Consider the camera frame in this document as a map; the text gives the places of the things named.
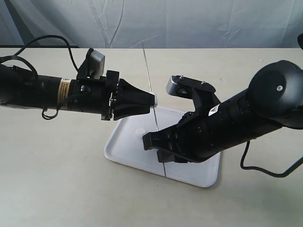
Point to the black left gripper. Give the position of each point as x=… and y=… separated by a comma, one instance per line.
x=93, y=96

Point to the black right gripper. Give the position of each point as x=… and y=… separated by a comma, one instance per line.
x=194, y=138

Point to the white marshmallow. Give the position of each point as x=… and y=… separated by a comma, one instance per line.
x=155, y=100
x=140, y=132

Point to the thin metal skewer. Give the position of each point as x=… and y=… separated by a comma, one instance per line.
x=150, y=88

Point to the white marshmallow top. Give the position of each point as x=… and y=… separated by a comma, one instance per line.
x=140, y=132

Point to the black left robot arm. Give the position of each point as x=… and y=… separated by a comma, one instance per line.
x=111, y=97

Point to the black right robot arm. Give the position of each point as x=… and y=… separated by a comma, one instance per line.
x=273, y=99

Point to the white plastic tray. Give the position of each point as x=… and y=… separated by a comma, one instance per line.
x=125, y=146

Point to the white backdrop cloth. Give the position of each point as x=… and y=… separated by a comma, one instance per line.
x=155, y=23

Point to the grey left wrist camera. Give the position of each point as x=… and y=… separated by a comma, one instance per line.
x=93, y=65

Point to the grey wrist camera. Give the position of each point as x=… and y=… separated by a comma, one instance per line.
x=200, y=92
x=93, y=65

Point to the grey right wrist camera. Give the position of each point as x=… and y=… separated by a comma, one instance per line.
x=200, y=92

